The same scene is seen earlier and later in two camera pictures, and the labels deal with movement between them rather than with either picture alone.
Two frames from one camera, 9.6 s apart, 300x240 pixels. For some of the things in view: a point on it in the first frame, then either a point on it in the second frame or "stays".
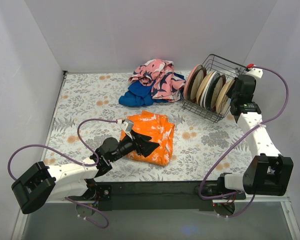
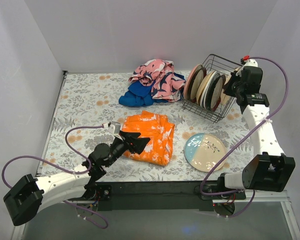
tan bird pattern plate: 223,102 -> 225,98
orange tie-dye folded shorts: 157,126 stays
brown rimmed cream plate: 195,80 stays
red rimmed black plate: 221,81 stays
